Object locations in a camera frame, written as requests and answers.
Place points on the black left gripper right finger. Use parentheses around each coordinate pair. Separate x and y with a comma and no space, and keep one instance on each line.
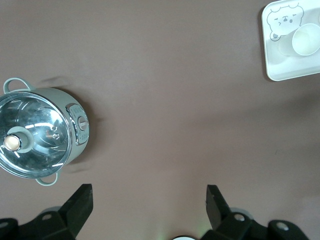
(215,207)

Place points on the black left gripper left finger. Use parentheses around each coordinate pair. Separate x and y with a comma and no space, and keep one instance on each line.
(80,210)

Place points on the white plastic cup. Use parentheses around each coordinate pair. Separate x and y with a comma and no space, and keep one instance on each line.
(305,40)

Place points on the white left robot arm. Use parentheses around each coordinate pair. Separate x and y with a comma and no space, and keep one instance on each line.
(182,238)

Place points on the white bear print tray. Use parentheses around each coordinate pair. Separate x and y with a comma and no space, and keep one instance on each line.
(282,67)

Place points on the grey-green electric pot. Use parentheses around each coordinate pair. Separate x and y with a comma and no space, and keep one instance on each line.
(75,150)

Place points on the glass pot lid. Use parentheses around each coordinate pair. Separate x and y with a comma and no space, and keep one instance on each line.
(42,130)

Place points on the brown table cover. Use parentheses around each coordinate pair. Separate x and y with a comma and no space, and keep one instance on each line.
(162,100)

